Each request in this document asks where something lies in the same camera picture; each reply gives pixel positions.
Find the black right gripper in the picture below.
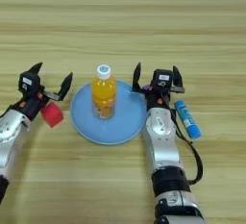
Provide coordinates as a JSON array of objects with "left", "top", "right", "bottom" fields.
[{"left": 131, "top": 62, "right": 186, "bottom": 111}]

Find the red cube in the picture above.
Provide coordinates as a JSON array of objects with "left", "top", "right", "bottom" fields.
[{"left": 39, "top": 100, "right": 64, "bottom": 129}]

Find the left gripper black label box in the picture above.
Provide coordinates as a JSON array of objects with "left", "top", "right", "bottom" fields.
[{"left": 17, "top": 71, "right": 42, "bottom": 98}]

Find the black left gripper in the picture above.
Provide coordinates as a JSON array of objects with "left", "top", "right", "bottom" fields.
[{"left": 9, "top": 62, "right": 74, "bottom": 122}]

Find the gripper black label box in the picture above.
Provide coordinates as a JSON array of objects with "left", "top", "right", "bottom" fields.
[
  {"left": 152, "top": 68, "right": 175, "bottom": 91},
  {"left": 17, "top": 71, "right": 42, "bottom": 98}
]

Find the blue glue stick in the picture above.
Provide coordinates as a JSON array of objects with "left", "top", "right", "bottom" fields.
[{"left": 173, "top": 99, "right": 203, "bottom": 140}]

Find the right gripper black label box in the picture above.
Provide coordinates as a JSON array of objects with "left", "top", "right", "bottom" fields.
[{"left": 152, "top": 68, "right": 175, "bottom": 91}]

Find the orange juice bottle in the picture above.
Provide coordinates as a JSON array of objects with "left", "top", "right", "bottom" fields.
[{"left": 90, "top": 62, "right": 117, "bottom": 121}]

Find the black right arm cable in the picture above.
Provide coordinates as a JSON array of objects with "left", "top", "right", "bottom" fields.
[{"left": 166, "top": 97, "right": 204, "bottom": 187}]

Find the blue round plate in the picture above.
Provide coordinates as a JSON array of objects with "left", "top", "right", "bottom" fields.
[{"left": 69, "top": 79, "right": 149, "bottom": 146}]

